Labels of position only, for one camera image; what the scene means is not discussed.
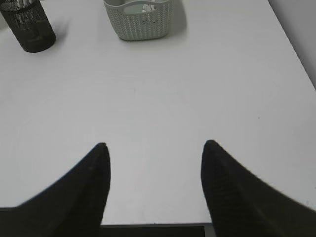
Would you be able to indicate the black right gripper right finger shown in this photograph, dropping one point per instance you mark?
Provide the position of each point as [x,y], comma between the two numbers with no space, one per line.
[242,205]

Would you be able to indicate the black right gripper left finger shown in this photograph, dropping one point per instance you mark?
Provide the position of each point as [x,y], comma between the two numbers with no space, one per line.
[71,207]

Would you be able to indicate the cream white pen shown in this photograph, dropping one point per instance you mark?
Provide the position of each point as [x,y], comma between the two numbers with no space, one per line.
[24,3]

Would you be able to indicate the light green plastic basket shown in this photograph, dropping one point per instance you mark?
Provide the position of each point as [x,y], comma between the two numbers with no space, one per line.
[131,24]

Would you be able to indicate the white waste paper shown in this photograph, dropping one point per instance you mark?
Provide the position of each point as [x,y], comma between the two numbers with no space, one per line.
[148,8]

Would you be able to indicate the black mesh pen holder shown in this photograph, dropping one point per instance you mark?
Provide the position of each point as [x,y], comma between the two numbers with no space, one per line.
[30,25]

